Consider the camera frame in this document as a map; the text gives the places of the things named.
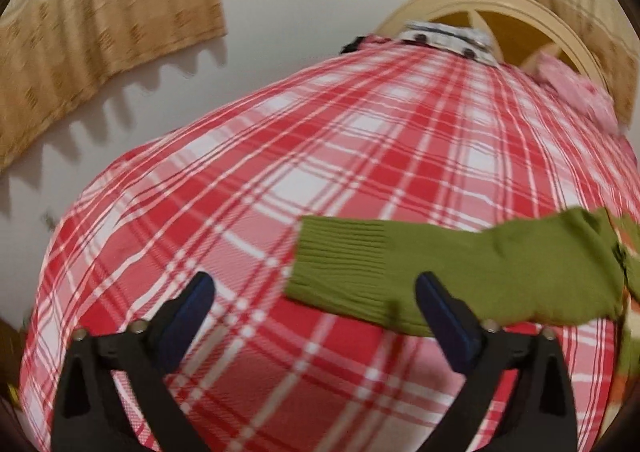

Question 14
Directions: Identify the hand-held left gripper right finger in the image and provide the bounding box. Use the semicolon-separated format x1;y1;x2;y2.
415;271;580;452

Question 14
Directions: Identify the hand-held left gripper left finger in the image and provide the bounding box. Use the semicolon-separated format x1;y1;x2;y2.
51;271;217;452

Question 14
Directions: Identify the green knit sweater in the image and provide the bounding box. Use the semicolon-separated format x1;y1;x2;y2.
284;206;640;393

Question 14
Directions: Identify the red plaid bed sheet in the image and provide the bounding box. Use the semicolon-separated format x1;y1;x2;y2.
19;34;640;452

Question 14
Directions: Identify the pink pillow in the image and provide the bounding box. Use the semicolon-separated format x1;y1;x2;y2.
534;52;627;135

